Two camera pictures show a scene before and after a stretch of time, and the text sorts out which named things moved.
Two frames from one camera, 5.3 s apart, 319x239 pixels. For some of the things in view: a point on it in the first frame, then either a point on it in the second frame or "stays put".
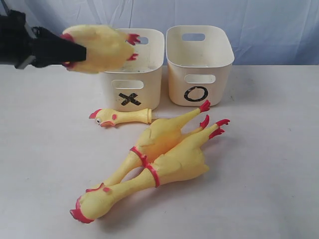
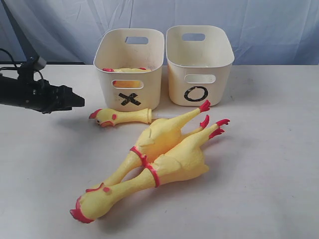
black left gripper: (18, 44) -> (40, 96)
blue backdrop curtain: (262, 32) stays put
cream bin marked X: (137, 85) stays put
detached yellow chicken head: (108, 118) stays put
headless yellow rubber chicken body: (107, 48) -> (127, 83)
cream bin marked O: (200, 59) stays put
